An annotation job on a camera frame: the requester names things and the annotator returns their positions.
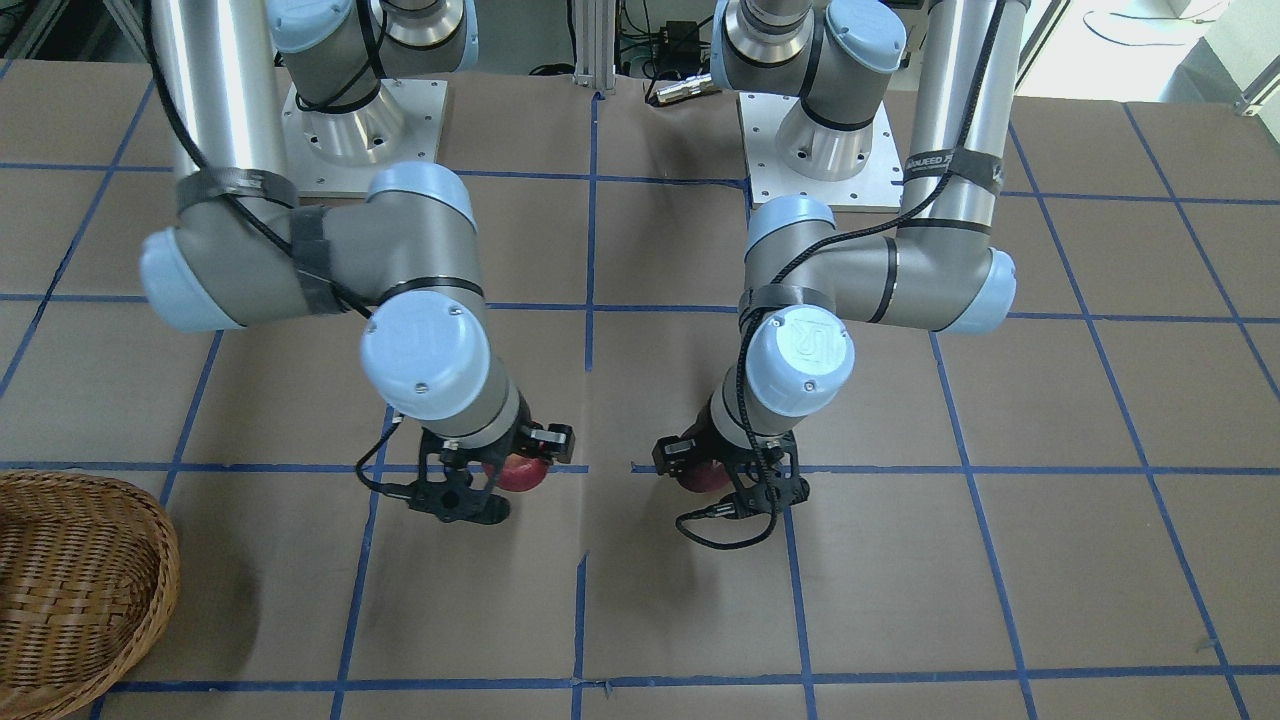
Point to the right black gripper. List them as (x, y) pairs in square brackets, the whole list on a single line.
[(553, 443)]

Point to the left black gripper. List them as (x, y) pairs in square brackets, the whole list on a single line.
[(676, 456)]

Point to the red yellow apple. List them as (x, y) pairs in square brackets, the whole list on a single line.
[(519, 473)]

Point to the dark red apple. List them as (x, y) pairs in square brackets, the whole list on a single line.
[(699, 465)]

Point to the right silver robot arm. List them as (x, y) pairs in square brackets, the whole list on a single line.
[(291, 202)]

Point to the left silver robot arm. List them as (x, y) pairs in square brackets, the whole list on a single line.
[(931, 267)]

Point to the wicker basket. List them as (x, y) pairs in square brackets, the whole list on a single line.
[(90, 577)]

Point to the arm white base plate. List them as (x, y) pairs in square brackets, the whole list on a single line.
[(825, 155), (335, 156)]

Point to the aluminium frame post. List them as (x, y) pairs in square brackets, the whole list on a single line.
[(594, 43)]

